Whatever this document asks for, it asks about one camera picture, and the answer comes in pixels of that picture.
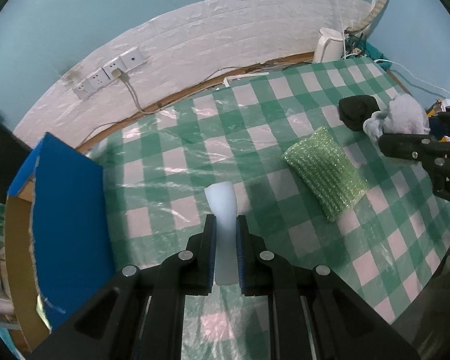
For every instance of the black cloth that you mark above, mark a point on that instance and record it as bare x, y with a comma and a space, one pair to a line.
356, 110

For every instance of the wooden frame rail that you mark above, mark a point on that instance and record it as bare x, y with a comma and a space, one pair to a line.
180, 95

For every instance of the green checked tablecloth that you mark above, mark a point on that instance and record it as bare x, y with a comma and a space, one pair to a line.
270, 127

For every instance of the white electric kettle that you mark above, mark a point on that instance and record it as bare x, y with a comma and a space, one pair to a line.
328, 47

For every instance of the blue cardboard box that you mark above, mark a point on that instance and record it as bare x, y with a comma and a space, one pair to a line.
67, 202

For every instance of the teal plastic basket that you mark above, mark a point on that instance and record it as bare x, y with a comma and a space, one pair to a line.
375, 50

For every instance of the white plastic piece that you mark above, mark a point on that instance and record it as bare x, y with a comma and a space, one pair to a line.
225, 213

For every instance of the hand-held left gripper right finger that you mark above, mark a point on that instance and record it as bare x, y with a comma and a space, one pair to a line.
241, 247

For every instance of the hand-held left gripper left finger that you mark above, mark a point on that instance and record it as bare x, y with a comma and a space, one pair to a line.
210, 247

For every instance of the green glitter scouring sponge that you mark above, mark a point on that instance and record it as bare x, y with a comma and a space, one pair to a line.
322, 172

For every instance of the light blue soft cloth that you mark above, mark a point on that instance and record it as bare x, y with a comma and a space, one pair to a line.
405, 114

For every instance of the black hanging jacket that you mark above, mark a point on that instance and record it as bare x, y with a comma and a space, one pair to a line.
0, 150

